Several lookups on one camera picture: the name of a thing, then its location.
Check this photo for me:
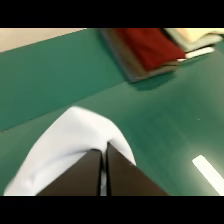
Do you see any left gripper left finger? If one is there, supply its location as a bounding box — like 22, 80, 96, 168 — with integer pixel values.
37, 148, 103, 197

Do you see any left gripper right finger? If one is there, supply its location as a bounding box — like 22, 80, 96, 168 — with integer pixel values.
105, 142, 169, 197

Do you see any white garment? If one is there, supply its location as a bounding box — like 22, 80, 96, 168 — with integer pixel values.
3, 105, 137, 197

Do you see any red garment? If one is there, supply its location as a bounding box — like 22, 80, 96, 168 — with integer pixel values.
115, 28, 186, 72

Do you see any pale green garment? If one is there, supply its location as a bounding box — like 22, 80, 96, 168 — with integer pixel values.
163, 28, 224, 61

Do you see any cream garment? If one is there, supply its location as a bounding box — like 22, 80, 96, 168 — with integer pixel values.
175, 28, 224, 44

